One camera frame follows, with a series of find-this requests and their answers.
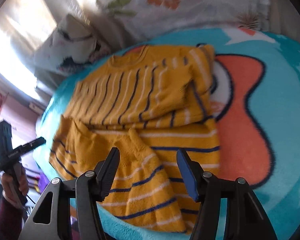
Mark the yellow striped knit sweater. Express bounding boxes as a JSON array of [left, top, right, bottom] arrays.
[[49, 44, 220, 233]]

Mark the person's left hand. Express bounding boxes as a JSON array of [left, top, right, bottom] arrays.
[[1, 163, 29, 206]]

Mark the purple cloth on stool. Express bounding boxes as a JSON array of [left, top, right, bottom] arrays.
[[38, 173, 50, 193]]

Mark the cream lady print pillow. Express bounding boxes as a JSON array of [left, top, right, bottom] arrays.
[[33, 14, 111, 76]]

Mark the teal cartoon fleece blanket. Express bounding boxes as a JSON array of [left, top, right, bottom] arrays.
[[33, 28, 300, 239]]

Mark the white floral leaf pillow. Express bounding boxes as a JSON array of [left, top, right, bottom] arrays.
[[96, 0, 270, 41]]

